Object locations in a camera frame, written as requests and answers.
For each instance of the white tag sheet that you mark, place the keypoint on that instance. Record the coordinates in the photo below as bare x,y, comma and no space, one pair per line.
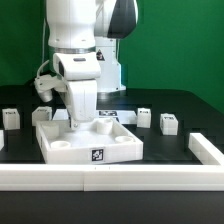
123,116

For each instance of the white square tabletop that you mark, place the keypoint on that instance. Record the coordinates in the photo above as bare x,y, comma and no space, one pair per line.
104,140

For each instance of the white block at left edge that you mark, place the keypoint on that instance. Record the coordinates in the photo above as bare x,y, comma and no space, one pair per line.
1,139

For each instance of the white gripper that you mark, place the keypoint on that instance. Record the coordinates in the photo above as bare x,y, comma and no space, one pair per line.
79,73

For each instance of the white L-shaped fence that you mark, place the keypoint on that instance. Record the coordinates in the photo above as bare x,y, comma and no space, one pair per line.
208,175

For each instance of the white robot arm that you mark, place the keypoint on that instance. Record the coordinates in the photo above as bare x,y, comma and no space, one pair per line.
74,26

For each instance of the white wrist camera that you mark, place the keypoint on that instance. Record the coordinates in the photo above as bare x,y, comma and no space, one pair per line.
44,84

